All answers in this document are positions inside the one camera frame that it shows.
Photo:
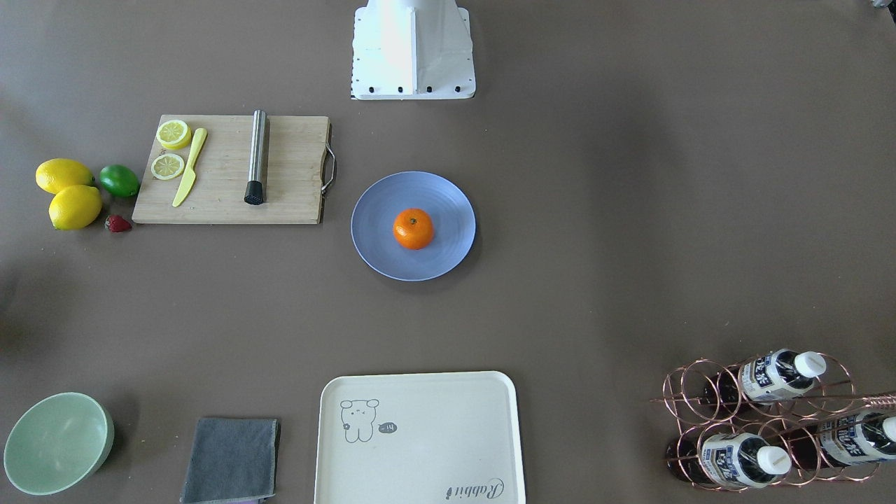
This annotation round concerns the orange mandarin fruit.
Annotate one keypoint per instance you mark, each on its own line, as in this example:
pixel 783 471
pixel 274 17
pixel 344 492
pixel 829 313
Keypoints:
pixel 413 229

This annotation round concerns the blue round plate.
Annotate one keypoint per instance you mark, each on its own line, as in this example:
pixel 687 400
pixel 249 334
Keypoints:
pixel 449 208

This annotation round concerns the wooden cutting board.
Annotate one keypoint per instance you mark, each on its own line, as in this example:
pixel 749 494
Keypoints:
pixel 294 175

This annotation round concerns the cream rabbit tray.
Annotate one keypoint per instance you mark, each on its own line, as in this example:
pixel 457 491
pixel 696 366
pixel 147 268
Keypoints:
pixel 449 437

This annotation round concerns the steel muddler black tip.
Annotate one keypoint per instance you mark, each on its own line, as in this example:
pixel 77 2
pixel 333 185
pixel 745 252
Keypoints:
pixel 255 193

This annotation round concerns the yellow plastic knife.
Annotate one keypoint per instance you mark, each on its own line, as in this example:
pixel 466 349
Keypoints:
pixel 189 175

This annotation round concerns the lemon slice upper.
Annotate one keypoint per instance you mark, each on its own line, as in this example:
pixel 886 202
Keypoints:
pixel 167 166

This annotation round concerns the lemon slice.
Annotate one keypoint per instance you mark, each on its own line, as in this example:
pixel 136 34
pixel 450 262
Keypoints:
pixel 174 134
pixel 167 166

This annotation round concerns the lemon slice lower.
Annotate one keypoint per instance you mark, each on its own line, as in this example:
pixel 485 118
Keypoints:
pixel 174 134

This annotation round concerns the grey folded cloth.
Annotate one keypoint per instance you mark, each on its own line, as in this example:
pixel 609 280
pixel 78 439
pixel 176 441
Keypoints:
pixel 232 461

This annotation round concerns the red strawberry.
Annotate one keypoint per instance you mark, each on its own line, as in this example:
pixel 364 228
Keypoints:
pixel 116 224

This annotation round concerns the green lime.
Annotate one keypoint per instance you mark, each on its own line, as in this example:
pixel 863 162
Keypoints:
pixel 119 181

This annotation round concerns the tea bottle back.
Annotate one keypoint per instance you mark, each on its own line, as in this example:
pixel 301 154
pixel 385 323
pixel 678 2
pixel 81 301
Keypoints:
pixel 780 375
pixel 853 440

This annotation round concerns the tea bottle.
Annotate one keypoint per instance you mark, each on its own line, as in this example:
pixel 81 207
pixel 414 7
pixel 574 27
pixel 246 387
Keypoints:
pixel 732 462
pixel 853 440
pixel 780 375

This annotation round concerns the tea bottle front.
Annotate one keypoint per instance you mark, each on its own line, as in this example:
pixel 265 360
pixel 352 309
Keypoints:
pixel 732 462

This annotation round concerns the whole lemon lower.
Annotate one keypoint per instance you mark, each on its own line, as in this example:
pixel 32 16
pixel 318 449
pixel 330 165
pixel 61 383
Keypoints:
pixel 75 207

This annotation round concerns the whole lemon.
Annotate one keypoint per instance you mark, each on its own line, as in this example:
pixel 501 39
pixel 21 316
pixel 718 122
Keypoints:
pixel 56 174
pixel 75 207

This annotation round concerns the whole lemon upper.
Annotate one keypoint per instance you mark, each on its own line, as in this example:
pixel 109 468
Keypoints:
pixel 56 174

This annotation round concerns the green ceramic bowl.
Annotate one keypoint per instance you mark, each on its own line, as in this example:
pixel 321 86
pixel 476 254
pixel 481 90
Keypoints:
pixel 57 443

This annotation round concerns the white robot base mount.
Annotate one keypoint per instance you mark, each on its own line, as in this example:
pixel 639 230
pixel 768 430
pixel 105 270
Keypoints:
pixel 412 50

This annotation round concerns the copper wire bottle rack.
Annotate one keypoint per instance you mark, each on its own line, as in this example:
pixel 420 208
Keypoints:
pixel 833 397

